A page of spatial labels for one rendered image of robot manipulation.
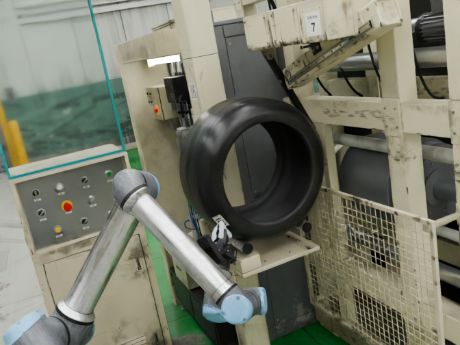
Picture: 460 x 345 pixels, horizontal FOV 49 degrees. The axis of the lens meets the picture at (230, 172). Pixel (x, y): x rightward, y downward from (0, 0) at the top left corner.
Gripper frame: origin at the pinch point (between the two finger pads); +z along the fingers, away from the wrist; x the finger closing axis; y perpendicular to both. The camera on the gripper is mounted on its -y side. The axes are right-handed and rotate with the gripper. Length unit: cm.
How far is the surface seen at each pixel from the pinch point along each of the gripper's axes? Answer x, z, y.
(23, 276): -308, 92, 73
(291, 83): 28, 68, 8
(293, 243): 4.3, 11.1, 43.2
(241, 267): -4.5, -8.8, 19.6
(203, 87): -1, 62, -17
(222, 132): 15.5, 23.6, -19.5
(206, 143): 9.3, 20.5, -20.8
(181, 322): -124, 22, 102
